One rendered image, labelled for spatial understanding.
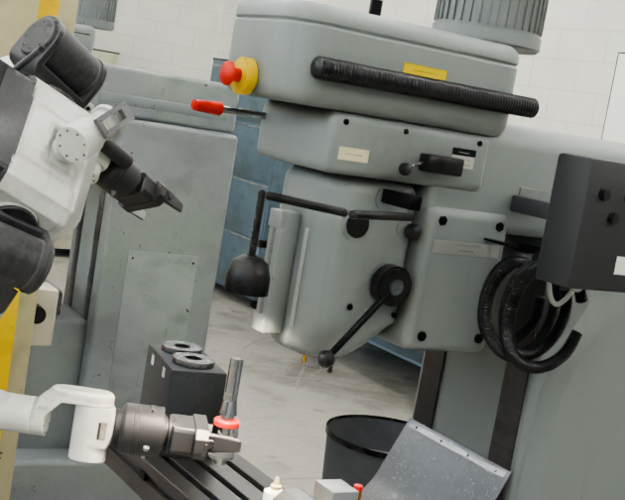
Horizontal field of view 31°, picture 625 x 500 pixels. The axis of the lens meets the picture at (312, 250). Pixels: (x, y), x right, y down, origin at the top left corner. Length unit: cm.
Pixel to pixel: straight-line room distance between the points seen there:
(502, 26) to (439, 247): 40
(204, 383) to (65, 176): 60
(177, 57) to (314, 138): 988
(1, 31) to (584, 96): 477
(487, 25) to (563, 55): 571
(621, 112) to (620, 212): 543
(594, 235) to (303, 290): 48
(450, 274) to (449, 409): 40
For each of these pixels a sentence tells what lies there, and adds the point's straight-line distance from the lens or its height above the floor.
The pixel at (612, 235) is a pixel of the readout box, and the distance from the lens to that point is 188.
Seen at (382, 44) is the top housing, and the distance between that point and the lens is 183.
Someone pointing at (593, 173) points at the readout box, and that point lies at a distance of 182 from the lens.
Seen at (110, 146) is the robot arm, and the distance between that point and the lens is 238.
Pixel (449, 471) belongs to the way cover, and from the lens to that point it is 226.
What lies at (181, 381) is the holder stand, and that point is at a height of 113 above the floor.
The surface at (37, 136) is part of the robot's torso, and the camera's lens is 201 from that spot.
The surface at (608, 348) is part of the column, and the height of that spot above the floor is 138.
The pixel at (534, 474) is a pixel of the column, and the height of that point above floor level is 113.
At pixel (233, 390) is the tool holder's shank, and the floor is 122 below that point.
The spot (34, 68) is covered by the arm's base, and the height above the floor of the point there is 171.
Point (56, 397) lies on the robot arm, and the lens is 200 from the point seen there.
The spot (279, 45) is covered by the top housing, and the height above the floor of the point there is 182.
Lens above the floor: 173
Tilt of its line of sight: 7 degrees down
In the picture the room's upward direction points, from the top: 10 degrees clockwise
